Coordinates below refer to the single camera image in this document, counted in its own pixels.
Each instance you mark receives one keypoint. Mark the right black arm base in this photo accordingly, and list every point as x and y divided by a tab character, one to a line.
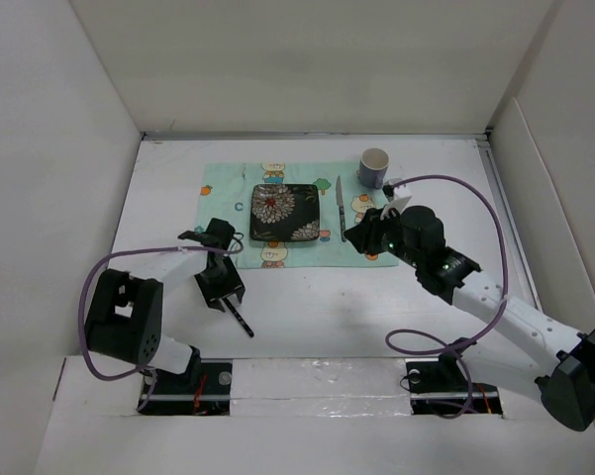
441	390

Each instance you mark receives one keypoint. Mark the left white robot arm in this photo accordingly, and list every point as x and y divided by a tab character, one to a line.
120	309

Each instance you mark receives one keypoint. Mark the steel knife patterned handle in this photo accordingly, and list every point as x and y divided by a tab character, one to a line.
341	208

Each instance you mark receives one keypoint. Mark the purple mug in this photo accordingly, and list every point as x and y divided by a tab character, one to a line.
373	166

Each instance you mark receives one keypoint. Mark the green cartoon print cloth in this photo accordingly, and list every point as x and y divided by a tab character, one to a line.
226	190

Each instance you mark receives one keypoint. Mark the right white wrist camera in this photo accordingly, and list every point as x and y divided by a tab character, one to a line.
398	196

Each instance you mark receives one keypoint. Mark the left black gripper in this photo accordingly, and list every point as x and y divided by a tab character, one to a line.
231	286

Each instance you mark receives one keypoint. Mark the steel fork black handle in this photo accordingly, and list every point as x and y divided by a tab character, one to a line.
233	310

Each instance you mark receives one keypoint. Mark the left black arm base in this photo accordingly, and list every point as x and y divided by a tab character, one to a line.
209	394

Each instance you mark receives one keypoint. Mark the black floral square plate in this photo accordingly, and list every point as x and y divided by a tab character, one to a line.
284	213

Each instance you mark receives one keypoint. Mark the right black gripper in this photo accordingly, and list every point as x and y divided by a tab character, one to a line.
363	236

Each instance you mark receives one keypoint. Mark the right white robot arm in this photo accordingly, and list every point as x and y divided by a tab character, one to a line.
559	366

